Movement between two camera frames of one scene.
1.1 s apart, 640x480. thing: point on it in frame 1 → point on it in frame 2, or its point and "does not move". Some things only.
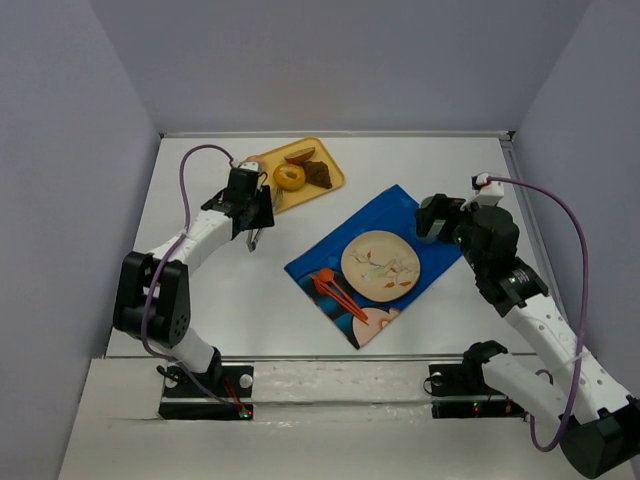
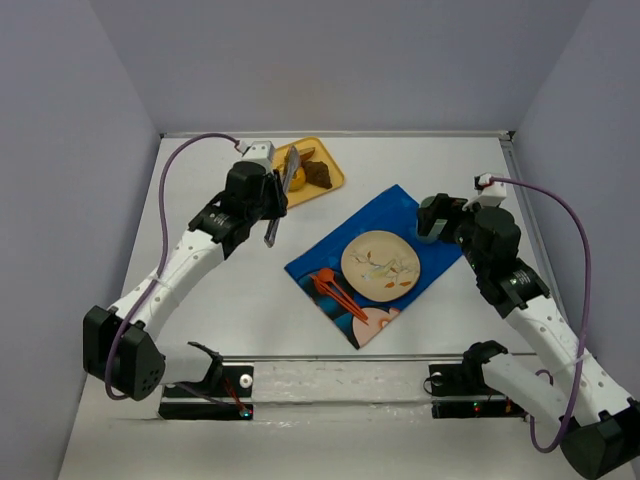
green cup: [432, 235] does not move
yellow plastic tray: [285, 200] does not move
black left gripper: [257, 215] → [275, 195]
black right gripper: [435, 220] does not move
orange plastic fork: [323, 288] does not move
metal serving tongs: [253, 235] → [291, 169]
